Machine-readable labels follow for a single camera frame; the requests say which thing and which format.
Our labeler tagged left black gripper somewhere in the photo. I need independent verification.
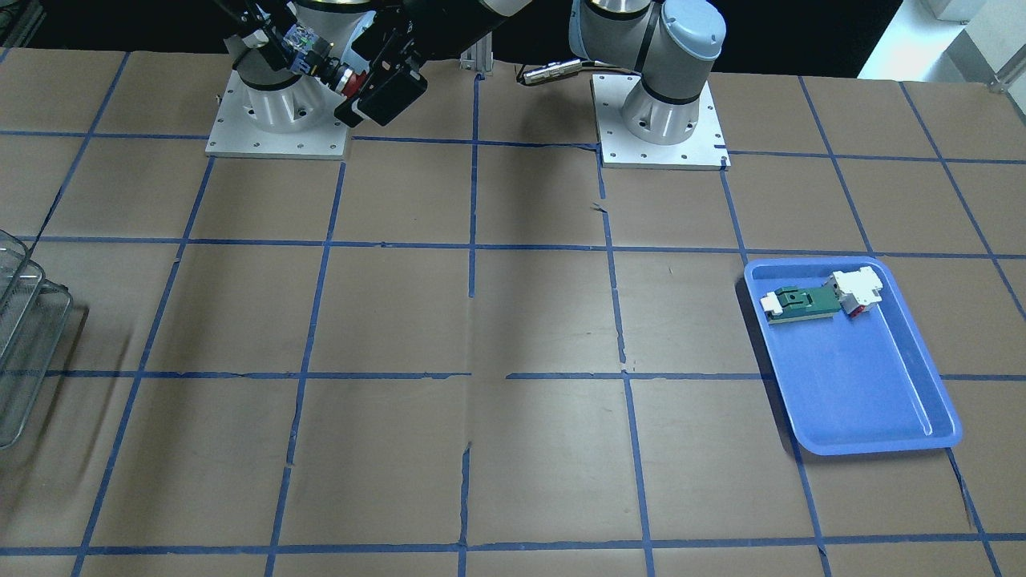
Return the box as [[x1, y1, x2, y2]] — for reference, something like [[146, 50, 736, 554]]
[[333, 1, 490, 128]]

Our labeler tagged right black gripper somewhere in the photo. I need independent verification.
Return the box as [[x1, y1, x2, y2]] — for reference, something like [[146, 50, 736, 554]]
[[212, 1, 297, 74]]

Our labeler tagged white circuit breaker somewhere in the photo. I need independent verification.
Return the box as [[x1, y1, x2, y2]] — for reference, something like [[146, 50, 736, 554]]
[[823, 266, 883, 319]]

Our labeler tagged blue plastic tray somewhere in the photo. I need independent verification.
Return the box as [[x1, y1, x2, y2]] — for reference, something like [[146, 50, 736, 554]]
[[744, 256, 963, 456]]

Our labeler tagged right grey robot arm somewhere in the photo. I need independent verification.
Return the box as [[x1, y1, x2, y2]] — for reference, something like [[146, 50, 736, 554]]
[[215, 1, 378, 127]]

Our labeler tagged metal wire mesh shelf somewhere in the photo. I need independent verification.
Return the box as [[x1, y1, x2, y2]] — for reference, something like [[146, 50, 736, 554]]
[[1, 231, 74, 450]]

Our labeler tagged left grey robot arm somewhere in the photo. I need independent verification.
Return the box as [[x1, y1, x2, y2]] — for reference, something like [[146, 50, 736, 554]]
[[331, 1, 726, 146]]

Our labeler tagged red emergency stop button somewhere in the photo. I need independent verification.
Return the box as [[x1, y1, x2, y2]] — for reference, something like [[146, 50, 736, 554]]
[[282, 23, 366, 99]]

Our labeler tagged aluminium frame post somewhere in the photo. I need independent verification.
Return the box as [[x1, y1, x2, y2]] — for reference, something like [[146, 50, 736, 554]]
[[459, 34, 495, 76]]

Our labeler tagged green terminal block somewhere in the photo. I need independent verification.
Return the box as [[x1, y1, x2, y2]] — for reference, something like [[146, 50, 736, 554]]
[[759, 286, 842, 324]]

